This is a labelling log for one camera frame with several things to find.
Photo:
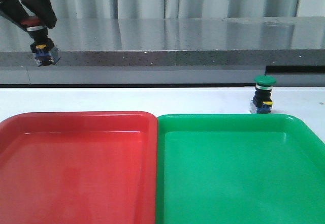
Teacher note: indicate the green mushroom push button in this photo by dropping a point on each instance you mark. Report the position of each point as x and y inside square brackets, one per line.
[262, 103]

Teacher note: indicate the red mushroom push button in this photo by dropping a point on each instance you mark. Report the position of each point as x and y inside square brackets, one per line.
[44, 50]

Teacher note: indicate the red plastic tray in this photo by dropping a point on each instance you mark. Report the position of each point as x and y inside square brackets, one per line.
[78, 167]

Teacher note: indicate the green plastic tray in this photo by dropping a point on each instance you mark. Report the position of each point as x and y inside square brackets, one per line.
[238, 168]

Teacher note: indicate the grey stone counter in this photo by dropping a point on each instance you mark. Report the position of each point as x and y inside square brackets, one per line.
[167, 52]

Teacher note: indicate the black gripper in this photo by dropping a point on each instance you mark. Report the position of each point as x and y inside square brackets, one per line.
[13, 11]

